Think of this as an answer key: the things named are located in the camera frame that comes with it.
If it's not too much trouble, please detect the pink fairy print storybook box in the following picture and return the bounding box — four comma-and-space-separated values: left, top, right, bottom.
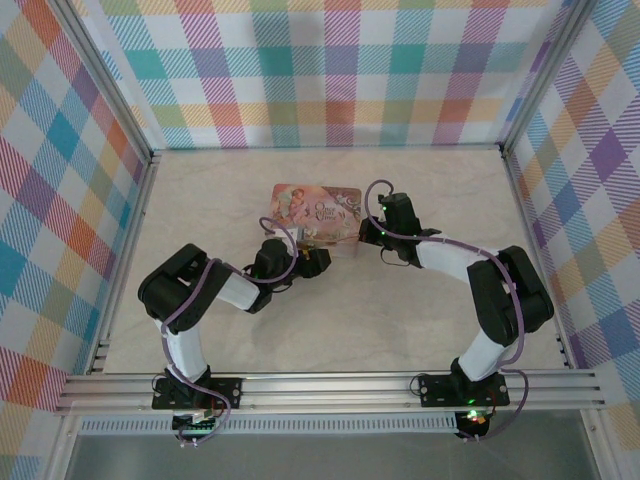
268, 182, 365, 260

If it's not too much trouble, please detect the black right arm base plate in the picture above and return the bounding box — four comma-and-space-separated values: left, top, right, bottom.
418, 372, 510, 407

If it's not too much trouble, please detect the slotted grey cable duct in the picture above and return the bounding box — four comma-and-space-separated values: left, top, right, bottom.
78, 413, 460, 435

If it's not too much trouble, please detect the aluminium mounting rail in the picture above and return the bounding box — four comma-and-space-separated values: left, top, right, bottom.
55, 368, 604, 416

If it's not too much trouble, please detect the aluminium frame post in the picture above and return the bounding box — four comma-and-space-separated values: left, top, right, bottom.
52, 0, 157, 164
498, 0, 599, 154

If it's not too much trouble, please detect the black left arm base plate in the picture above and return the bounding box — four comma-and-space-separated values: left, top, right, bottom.
151, 377, 244, 410

